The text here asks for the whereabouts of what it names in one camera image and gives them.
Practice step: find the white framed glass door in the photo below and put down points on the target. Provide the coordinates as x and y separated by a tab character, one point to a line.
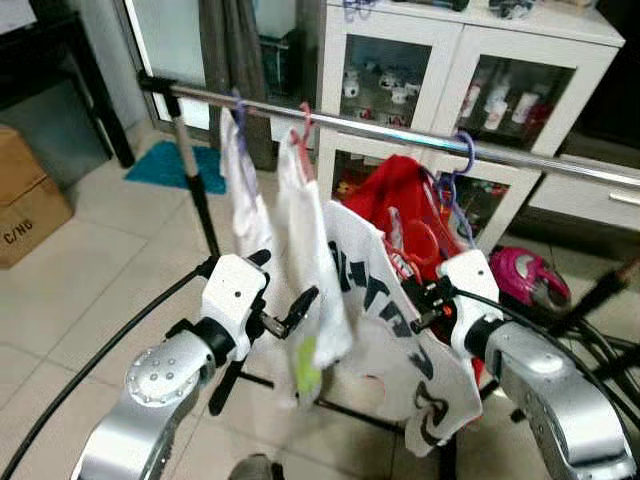
165	40

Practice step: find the teal floor mat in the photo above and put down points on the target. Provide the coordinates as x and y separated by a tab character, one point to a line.
165	168

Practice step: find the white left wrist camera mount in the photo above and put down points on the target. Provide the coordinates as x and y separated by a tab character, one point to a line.
232	295

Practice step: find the grey robot foot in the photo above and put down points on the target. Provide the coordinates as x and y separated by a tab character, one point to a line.
255	468

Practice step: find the red T-shirt with white print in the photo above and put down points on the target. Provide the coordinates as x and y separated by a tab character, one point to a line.
395	190

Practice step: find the red plastic hanger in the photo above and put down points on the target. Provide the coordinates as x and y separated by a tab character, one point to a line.
436	240

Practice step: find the black side table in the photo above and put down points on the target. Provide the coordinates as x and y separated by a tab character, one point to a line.
60	40

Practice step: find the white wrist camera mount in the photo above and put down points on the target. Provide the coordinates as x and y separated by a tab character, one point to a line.
232	295
472	290

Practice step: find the pink vacuum cleaner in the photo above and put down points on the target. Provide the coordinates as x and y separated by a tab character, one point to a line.
525	275

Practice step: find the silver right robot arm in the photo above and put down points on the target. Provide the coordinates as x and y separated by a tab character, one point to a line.
560	400

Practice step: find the metal clothes rack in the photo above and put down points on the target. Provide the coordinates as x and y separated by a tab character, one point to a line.
400	131

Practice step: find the purple plastic hanger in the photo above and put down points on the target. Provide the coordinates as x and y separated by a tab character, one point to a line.
468	150
238	110

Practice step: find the small plain white garment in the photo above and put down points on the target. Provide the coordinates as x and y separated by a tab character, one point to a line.
245	200

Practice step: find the white low drawer cabinet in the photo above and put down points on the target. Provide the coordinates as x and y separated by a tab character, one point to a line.
580	200

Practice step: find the white glass-door cabinet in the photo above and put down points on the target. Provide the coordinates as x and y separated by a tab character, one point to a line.
440	40

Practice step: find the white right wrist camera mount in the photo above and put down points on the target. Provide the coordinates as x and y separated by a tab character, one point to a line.
472	290

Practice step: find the grey curtain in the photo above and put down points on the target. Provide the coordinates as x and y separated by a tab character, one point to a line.
225	50

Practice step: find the white garment with green patch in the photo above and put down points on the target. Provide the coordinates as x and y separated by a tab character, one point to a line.
310	260

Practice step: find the closed brown cardboard box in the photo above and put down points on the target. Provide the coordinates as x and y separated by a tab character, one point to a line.
30	200

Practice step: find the pink plastic hanger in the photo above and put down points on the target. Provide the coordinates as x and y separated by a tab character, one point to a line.
305	120

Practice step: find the white shirt with black print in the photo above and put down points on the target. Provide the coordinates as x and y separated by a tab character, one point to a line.
400	360

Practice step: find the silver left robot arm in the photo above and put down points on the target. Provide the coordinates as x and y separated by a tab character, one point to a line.
150	385

